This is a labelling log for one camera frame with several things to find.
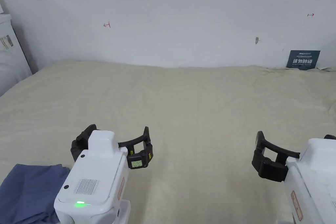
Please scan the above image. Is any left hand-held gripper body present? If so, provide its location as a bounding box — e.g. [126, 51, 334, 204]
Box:
[53, 130, 132, 224]

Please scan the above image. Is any bed with beige sheet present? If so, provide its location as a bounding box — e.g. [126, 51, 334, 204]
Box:
[0, 60, 336, 224]

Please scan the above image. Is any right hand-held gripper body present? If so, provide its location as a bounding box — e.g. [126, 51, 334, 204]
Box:
[284, 138, 336, 224]

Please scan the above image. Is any dark blue sign card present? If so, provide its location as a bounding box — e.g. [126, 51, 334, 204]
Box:
[286, 50, 321, 71]

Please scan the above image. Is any white appliance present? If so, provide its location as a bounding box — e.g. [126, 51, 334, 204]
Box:
[0, 0, 33, 97]

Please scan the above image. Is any blue garment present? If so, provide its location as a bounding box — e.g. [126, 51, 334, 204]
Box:
[0, 163, 71, 224]

